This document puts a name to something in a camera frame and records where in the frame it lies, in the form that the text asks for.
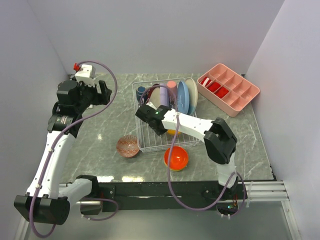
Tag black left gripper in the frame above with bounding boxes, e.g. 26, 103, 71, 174
72, 76, 111, 113

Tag dark red rimmed plate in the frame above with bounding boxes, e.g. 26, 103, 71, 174
144, 83, 161, 109

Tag orange-yellow bowl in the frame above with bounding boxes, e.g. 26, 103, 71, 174
166, 129, 176, 136

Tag white wire dish rack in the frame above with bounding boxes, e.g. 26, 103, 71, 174
132, 79, 200, 153

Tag dark blue ceramic mug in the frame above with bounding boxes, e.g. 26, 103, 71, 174
135, 86, 148, 103

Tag pink plastic cup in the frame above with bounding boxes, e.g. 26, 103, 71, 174
166, 80, 178, 99

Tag cream and blue plate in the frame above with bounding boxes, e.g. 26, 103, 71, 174
185, 77, 198, 115

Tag lavender plate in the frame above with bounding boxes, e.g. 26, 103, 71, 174
159, 83, 170, 107

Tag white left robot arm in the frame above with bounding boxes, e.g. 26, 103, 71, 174
14, 80, 112, 225

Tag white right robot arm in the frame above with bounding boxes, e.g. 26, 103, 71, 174
135, 104, 238, 199

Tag red white patterned bowl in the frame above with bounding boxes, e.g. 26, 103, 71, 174
116, 135, 140, 158

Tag red-orange bowl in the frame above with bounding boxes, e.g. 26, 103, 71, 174
170, 145, 189, 172

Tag red white striped item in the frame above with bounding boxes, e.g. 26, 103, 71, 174
200, 77, 212, 87

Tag red cloth item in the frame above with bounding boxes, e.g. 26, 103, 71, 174
215, 87, 229, 99
207, 82, 221, 93

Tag pink compartment organizer tray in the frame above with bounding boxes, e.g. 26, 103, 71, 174
196, 63, 260, 117

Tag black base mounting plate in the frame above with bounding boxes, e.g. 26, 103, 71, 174
69, 181, 248, 216

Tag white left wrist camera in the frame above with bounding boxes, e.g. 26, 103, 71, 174
74, 64, 96, 87

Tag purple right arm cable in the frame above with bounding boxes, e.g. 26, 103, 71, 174
139, 85, 247, 218

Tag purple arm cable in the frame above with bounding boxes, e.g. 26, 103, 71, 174
139, 85, 247, 218
28, 60, 119, 238

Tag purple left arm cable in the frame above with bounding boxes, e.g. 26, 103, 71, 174
28, 60, 119, 238

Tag aluminium rail frame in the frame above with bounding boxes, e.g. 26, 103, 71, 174
13, 73, 301, 240

